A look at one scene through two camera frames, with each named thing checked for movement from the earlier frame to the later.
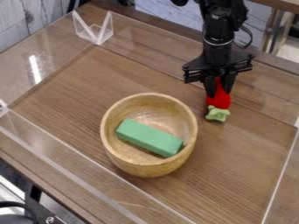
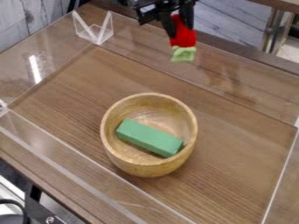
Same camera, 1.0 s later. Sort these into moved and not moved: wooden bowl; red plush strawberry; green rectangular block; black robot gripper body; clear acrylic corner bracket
Moved: black robot gripper body; red plush strawberry
Not moved: green rectangular block; clear acrylic corner bracket; wooden bowl
